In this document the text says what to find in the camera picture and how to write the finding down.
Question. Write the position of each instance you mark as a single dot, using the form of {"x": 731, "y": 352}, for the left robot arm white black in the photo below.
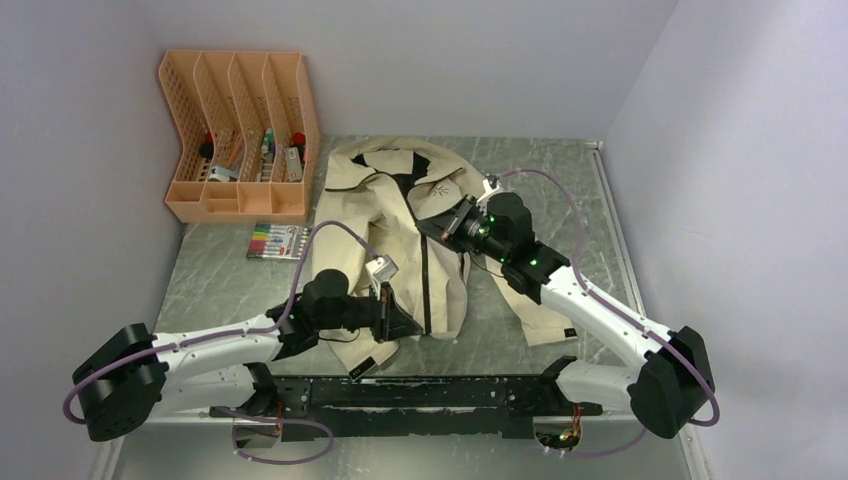
{"x": 136, "y": 374}

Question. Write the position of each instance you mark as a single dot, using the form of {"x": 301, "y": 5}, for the pack of coloured markers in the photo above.
{"x": 278, "y": 241}

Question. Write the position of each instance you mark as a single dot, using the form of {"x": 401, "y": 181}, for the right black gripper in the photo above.
{"x": 441, "y": 226}

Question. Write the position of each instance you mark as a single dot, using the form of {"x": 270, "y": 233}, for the beige zip jacket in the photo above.
{"x": 377, "y": 190}

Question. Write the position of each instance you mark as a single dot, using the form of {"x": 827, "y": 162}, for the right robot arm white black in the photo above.
{"x": 666, "y": 376}

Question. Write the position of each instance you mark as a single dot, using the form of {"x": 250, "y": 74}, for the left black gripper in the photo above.
{"x": 390, "y": 321}

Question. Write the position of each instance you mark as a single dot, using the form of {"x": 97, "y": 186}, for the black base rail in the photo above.
{"x": 510, "y": 405}

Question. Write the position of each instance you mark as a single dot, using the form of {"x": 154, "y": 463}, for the orange plastic file organizer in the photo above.
{"x": 249, "y": 134}

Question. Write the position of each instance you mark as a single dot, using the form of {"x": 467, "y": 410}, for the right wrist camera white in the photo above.
{"x": 492, "y": 185}

